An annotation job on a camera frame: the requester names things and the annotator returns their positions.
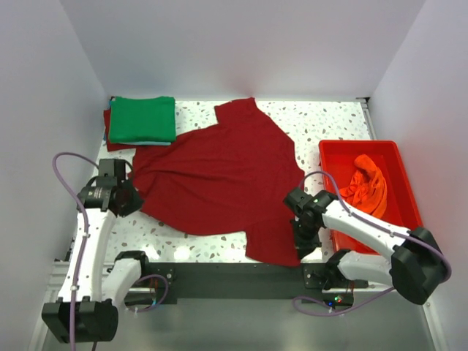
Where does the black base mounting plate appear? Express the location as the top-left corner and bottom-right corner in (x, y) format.
(124, 263), (369, 306)

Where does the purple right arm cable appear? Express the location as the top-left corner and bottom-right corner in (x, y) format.
(292, 170), (453, 317)

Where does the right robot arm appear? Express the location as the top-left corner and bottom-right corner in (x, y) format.
(284, 188), (451, 305)

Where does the folded green t shirt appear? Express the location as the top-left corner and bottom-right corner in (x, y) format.
(108, 96), (177, 145)

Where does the dark red t shirt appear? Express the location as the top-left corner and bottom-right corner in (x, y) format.
(133, 98), (304, 267)
(102, 107), (137, 152)

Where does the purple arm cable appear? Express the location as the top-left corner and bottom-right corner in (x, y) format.
(51, 151), (170, 351)
(292, 170), (453, 317)

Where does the folded dark red t shirt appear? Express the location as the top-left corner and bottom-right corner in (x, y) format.
(102, 107), (137, 152)

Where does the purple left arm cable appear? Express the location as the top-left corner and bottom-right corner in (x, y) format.
(51, 151), (170, 351)

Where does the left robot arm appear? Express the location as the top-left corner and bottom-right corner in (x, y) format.
(42, 156), (148, 350)

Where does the red plastic bin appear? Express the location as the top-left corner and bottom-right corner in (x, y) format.
(317, 140), (424, 257)

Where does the crumpled orange t shirt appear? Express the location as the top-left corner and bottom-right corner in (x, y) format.
(339, 154), (388, 219)

